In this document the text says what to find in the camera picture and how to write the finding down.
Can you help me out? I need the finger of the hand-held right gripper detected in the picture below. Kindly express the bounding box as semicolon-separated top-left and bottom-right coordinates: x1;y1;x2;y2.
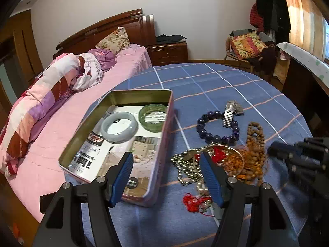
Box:
267;140;306;165

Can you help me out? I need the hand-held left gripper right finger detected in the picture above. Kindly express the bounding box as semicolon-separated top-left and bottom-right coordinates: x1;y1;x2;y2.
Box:
199;152;300;247

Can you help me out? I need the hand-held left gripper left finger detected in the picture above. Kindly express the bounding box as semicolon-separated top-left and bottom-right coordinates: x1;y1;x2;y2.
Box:
32;152;134;247

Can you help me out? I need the pearl necklace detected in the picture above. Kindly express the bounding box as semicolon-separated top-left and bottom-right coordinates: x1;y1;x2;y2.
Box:
195;179;214;209

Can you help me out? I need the brown wooden bead necklace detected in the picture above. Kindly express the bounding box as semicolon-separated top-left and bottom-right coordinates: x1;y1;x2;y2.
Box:
236;122;269;186

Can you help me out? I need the red knot tassel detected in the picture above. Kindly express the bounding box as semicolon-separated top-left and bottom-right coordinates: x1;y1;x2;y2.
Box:
213;146;229;165

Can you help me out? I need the orange thread tassel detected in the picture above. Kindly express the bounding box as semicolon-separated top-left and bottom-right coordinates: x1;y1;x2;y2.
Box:
223;147;268;183

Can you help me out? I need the red cord pendant necklace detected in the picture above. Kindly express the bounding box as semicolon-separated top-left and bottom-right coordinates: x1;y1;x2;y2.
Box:
183;193;225;220

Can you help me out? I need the shiny metal bead necklace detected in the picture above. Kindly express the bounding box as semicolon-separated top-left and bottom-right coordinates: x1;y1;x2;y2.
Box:
171;147;206;186

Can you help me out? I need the thin gold bangle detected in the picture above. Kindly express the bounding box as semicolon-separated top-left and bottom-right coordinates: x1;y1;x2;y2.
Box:
206;144;244;177

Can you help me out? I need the dark blue bead bracelet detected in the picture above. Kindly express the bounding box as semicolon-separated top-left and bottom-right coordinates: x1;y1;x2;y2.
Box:
197;111;241;146

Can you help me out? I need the silver metal watch band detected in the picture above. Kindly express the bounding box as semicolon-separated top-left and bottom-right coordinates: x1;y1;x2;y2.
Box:
222;101;244;128

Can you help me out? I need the pink metal tin box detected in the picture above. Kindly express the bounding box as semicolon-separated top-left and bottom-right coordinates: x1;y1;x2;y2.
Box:
58;89;175;207

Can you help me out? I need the printed paper lining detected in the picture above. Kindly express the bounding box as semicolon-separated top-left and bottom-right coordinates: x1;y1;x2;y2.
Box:
68;105;167;198

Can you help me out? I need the white jade bangle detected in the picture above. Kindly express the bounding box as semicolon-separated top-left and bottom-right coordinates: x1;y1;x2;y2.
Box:
100;111;138;142

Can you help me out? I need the dark wooden desk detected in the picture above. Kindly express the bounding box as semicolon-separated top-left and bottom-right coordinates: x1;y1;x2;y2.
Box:
281;54;329;137

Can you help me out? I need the green jade bangle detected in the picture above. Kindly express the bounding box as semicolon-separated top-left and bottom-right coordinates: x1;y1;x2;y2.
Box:
139;104;169;132

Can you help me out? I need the small black device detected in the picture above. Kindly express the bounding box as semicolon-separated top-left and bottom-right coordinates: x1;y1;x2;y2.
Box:
40;194;56;214

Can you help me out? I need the wooden bed with pink sheet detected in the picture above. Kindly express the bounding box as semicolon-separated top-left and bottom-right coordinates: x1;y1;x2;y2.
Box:
0;8;157;223

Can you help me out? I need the dark brown garment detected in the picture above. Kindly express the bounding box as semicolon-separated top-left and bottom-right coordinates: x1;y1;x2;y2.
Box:
248;41;277;76

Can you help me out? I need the white patterned desk cover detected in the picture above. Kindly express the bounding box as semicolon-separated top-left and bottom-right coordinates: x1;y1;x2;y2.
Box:
276;42;329;83

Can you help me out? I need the white lilac cloth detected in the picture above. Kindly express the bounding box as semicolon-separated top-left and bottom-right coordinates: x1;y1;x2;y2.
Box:
72;53;104;92

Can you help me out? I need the wooden chair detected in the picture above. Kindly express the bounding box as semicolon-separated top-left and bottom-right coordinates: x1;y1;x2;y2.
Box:
223;35;260;70

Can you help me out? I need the orange patterned cushion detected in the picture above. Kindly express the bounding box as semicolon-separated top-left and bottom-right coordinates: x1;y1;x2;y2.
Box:
229;31;268;59

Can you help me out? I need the pink patchwork quilt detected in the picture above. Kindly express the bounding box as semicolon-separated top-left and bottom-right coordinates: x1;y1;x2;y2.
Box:
0;53;90;177

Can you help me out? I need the purple blanket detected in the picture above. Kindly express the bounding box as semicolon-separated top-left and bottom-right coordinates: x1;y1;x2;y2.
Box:
89;48;117;72

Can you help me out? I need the wooden nightstand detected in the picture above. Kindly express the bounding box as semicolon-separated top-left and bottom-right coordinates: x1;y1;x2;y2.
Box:
146;41;189;67

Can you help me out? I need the red hanging garment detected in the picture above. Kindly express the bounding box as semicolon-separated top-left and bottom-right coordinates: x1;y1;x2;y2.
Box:
250;3;265;33

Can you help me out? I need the orange striped curtain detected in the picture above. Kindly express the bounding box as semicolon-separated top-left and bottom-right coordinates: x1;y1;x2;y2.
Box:
272;0;327;59

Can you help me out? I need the floral pillow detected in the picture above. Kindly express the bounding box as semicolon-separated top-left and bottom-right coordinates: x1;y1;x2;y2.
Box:
95;26;130;56

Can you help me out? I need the black hanging coat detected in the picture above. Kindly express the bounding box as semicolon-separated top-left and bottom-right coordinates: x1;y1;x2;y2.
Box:
256;0;291;42

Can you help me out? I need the dark clothes pile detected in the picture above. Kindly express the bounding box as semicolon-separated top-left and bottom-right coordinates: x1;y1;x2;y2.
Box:
155;34;187;44

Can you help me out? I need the brown wooden wardrobe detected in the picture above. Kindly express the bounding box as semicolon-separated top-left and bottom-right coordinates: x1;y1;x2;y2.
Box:
0;10;44;114

